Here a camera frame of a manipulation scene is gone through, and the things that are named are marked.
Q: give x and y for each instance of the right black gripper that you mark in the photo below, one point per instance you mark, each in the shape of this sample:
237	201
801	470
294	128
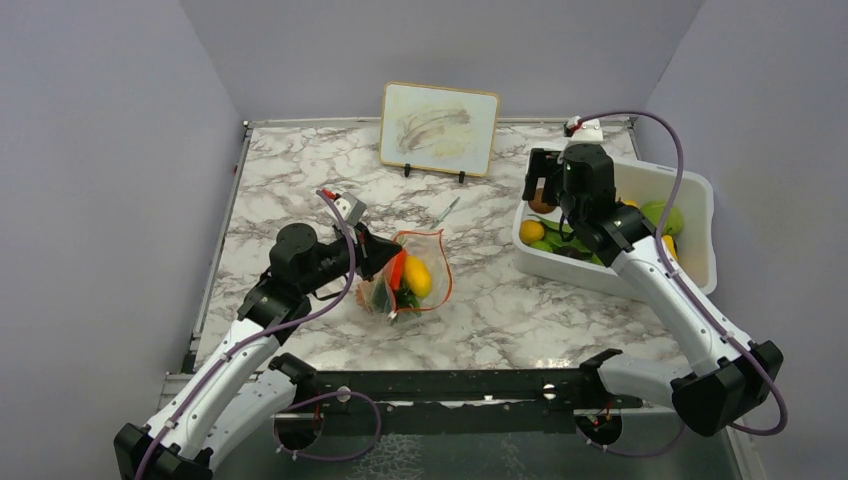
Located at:
545	163

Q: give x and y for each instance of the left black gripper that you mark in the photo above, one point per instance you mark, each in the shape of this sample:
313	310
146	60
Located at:
372	252

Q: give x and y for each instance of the red carrot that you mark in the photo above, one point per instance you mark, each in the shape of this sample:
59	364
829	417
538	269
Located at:
396	270

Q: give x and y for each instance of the toy pineapple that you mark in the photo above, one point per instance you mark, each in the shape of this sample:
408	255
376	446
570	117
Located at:
378	298

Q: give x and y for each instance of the yellow mango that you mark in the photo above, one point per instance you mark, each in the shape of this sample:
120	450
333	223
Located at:
417	277

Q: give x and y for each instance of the clear zip bag orange zipper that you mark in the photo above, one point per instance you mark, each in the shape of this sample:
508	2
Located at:
429	247

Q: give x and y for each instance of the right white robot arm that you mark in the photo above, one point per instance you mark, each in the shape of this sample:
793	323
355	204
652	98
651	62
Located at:
728	374

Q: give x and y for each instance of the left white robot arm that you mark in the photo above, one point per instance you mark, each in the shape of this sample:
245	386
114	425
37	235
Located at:
238	358

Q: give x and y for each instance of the brown kiwi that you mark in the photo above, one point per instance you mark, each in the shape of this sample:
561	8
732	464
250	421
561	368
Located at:
538	205

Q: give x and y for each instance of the small orange fruit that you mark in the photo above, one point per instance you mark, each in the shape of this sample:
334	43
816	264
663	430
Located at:
531	231

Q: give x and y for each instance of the green leafy vegetable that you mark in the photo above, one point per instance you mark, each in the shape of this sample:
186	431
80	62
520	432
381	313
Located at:
560	234

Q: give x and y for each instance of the green bumpy lime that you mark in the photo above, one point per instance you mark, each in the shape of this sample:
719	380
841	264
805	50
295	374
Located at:
542	246

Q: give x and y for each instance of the grey pen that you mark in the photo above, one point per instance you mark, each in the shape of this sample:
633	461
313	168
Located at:
445	213

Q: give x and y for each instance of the dark purple fruit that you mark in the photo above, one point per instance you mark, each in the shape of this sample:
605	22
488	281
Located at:
573	253

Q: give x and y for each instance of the white plastic bin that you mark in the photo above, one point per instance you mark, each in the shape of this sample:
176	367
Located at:
642	183

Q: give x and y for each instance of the yellow pear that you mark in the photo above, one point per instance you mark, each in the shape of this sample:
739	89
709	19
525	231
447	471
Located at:
670	244

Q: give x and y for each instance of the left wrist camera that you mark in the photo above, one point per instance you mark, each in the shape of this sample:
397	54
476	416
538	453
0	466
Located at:
350	208

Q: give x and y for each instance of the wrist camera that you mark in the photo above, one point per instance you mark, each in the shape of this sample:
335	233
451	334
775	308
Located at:
350	208
581	131

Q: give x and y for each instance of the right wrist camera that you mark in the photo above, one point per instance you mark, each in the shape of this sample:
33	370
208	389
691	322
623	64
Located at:
581	131

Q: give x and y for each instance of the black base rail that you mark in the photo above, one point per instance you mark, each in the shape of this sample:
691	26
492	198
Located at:
424	402

